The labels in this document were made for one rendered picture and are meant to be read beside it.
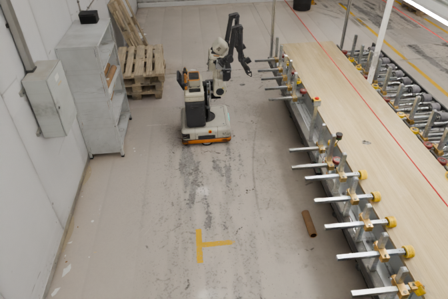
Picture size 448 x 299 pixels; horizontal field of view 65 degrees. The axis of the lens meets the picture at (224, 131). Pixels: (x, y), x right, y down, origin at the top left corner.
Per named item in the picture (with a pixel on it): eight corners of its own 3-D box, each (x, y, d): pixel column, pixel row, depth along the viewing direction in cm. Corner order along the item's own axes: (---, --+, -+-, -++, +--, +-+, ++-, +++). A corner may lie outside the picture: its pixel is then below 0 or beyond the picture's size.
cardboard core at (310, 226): (310, 233, 354) (301, 210, 378) (309, 238, 359) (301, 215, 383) (317, 232, 354) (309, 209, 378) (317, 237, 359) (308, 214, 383)
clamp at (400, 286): (399, 299, 214) (401, 295, 211) (388, 278, 224) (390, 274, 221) (408, 298, 214) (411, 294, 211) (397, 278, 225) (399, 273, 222)
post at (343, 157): (333, 195, 313) (343, 154, 285) (332, 192, 316) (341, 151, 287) (337, 195, 314) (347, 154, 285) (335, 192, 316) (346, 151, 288)
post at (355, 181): (343, 220, 296) (355, 179, 267) (341, 217, 298) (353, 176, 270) (347, 220, 296) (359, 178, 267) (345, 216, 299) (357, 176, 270)
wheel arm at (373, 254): (337, 262, 234) (338, 258, 231) (335, 257, 237) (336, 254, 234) (409, 254, 237) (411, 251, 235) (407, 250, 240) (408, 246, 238)
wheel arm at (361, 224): (325, 230, 254) (326, 228, 251) (323, 226, 256) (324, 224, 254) (391, 224, 257) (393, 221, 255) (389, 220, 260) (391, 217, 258)
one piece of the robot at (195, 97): (187, 136, 472) (181, 80, 422) (187, 113, 515) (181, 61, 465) (212, 134, 474) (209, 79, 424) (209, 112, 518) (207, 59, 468)
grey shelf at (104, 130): (90, 159, 463) (54, 48, 370) (102, 120, 535) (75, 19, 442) (124, 156, 466) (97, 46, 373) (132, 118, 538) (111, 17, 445)
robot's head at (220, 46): (212, 50, 421) (220, 41, 415) (211, 44, 438) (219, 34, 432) (221, 58, 427) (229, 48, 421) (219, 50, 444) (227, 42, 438)
